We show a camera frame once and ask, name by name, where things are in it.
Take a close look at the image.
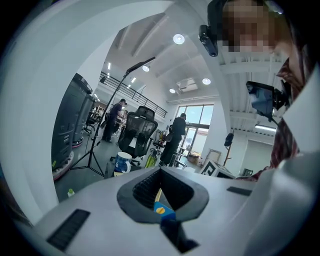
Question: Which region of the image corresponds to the white framed canvas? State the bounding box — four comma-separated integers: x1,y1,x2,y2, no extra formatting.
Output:
207,148,223,164

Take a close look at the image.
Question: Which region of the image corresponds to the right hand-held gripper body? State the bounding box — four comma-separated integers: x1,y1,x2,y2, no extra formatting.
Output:
199,160,236,180

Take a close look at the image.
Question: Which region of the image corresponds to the black office chair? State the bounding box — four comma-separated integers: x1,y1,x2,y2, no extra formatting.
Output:
109,105,159,166

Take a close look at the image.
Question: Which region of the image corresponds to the black chest-mounted screen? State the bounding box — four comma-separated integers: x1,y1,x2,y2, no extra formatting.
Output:
245,80,292,123

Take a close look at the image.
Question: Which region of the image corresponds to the green pump soap bottle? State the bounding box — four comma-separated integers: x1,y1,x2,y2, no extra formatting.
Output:
145,149,159,169

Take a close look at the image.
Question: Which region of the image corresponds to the blue patterned mug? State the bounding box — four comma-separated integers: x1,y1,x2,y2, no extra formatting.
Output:
113,151,133,174

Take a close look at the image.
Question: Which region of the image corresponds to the large glass window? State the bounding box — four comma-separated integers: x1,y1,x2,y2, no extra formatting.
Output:
176,104,215,157

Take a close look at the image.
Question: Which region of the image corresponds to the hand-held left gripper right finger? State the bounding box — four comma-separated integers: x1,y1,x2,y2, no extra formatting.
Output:
159,166,262,256

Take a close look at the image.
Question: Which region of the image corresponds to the person's right forearm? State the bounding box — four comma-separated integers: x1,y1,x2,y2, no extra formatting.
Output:
235,149,301,183

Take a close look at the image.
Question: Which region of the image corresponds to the black head-worn camera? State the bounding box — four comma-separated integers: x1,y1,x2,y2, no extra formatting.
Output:
198,23,220,58

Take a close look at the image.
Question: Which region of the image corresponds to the black tripod light stand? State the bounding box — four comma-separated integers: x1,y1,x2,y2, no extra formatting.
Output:
70,56,157,178

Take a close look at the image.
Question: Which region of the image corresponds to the wooden coat rack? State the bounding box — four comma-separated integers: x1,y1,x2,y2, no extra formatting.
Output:
222,129,235,167

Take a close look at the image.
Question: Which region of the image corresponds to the ceiling air conditioner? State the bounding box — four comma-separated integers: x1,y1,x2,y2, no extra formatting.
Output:
175,78,199,95

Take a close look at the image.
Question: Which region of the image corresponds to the black balcony railing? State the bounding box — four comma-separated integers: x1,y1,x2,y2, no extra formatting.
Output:
99,70,169,118

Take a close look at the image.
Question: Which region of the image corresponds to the large black cabinet machine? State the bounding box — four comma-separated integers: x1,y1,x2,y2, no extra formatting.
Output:
50,73,94,181

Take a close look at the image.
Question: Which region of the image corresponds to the person's plaid shirt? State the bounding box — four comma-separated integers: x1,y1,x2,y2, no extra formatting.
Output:
270,43,320,171

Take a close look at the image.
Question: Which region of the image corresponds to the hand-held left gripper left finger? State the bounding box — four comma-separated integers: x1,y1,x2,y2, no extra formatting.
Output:
32,166,181,256

